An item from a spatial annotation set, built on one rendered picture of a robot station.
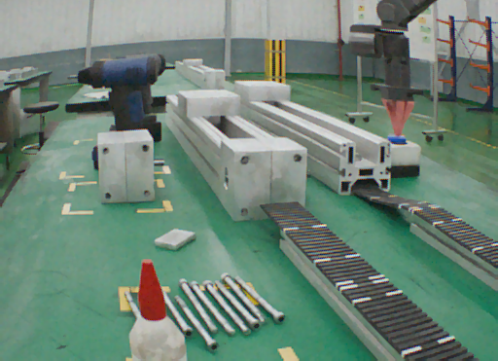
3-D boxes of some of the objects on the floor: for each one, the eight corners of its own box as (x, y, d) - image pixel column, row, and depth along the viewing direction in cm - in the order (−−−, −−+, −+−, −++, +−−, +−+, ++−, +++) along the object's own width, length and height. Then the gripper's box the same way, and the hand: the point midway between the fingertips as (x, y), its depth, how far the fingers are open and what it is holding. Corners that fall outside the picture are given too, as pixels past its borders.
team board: (343, 123, 711) (340, -16, 665) (369, 121, 737) (365, -11, 691) (426, 143, 589) (423, -17, 543) (447, 140, 615) (444, -9, 569)
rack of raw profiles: (428, 99, 1160) (425, 10, 1108) (455, 101, 1181) (452, 16, 1129) (510, 123, 849) (509, 11, 797) (536, 125, 869) (537, 18, 817)
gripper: (383, 57, 95) (383, 139, 99) (425, 62, 97) (425, 138, 101) (368, 55, 101) (369, 132, 105) (409, 59, 104) (409, 132, 107)
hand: (397, 131), depth 103 cm, fingers closed
